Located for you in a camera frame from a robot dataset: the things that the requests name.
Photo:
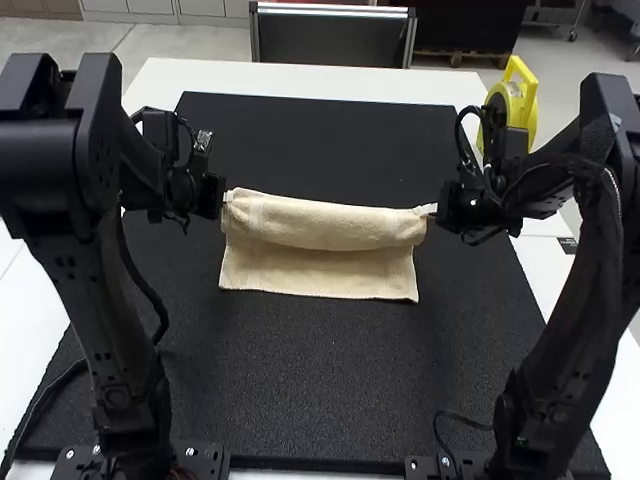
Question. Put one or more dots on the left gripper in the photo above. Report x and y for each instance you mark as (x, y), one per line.
(209, 197)

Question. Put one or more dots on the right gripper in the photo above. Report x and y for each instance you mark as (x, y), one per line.
(457, 205)

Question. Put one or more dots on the pale towel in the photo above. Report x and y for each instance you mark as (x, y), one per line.
(320, 240)

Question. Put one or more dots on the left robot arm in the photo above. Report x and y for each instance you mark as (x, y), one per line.
(95, 200)

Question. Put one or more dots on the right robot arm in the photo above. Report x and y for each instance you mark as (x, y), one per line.
(595, 260)

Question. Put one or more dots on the wooden pallet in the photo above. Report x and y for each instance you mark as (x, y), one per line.
(465, 57)

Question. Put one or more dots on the large black case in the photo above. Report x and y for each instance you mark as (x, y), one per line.
(465, 25)

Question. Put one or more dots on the black mat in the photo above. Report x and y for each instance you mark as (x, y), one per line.
(320, 370)

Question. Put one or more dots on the grey cupboard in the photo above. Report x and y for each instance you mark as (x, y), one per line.
(125, 6)

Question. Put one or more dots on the metal trolley with wheels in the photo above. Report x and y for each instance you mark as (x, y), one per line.
(555, 15)

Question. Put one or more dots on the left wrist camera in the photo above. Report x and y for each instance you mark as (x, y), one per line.
(202, 145)

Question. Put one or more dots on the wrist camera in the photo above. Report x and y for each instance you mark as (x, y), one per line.
(202, 145)
(516, 142)

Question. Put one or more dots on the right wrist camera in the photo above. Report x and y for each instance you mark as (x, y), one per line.
(516, 142)

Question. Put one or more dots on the black crate with metal frame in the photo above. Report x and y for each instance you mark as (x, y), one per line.
(330, 35)

